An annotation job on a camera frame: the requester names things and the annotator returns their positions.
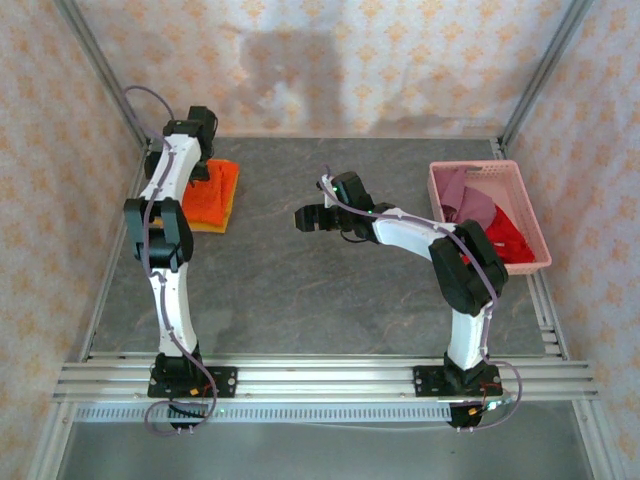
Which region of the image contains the orange t-shirt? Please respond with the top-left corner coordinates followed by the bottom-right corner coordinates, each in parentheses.
top-left (180, 158), bottom-right (241, 227)

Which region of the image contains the yellow folded t-shirt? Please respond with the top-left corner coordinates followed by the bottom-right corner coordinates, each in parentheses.
top-left (152, 159), bottom-right (241, 235)

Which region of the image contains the purple t-shirt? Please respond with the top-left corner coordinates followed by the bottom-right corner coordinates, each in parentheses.
top-left (437, 167), bottom-right (499, 237)

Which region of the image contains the red t-shirt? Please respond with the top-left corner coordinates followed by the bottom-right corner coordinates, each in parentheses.
top-left (462, 205), bottom-right (537, 265)

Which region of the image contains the pink plastic basket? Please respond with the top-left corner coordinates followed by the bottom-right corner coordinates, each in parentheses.
top-left (427, 159), bottom-right (554, 276)

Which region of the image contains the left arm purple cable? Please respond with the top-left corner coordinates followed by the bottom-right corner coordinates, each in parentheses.
top-left (123, 85), bottom-right (220, 437)

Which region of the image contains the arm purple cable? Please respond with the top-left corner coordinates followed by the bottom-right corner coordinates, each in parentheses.
top-left (123, 85), bottom-right (220, 437)
top-left (319, 163), bottom-right (525, 435)

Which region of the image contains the aluminium frame post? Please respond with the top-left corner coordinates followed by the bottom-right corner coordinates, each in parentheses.
top-left (498, 0), bottom-right (595, 147)
top-left (53, 0), bottom-right (150, 147)

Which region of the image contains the aluminium side rail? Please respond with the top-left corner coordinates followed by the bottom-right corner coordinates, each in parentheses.
top-left (79, 144), bottom-right (154, 362)

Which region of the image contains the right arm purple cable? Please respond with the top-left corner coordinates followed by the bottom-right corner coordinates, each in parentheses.
top-left (319, 163), bottom-right (525, 435)

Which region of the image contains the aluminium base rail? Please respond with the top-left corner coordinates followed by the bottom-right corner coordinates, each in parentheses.
top-left (52, 353), bottom-right (600, 402)

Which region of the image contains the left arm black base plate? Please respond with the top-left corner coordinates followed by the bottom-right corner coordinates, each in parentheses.
top-left (147, 366), bottom-right (239, 400)

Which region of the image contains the slotted grey cable duct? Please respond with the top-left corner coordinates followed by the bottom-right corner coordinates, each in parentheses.
top-left (73, 402), bottom-right (454, 425)

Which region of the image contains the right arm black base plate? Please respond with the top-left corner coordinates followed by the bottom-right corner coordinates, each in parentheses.
top-left (412, 365), bottom-right (502, 399)

